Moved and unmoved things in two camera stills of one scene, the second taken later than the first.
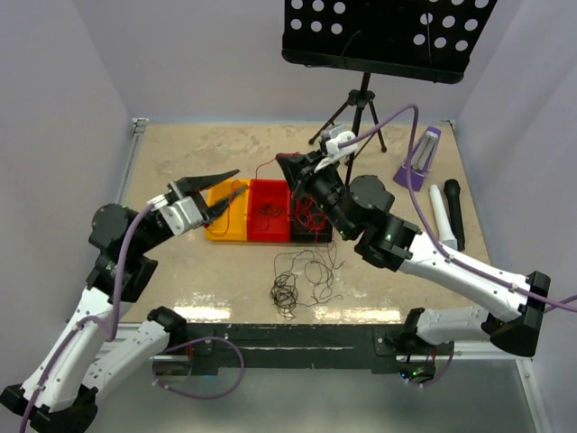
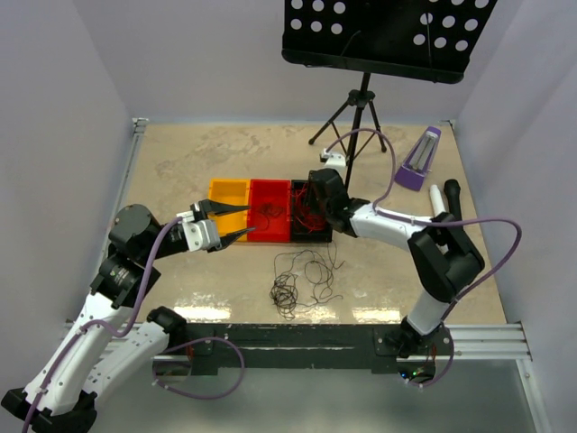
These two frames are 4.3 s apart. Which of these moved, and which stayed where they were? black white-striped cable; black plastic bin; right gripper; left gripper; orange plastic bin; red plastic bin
Moved: right gripper; left gripper
Stayed: black white-striped cable; orange plastic bin; red plastic bin; black plastic bin
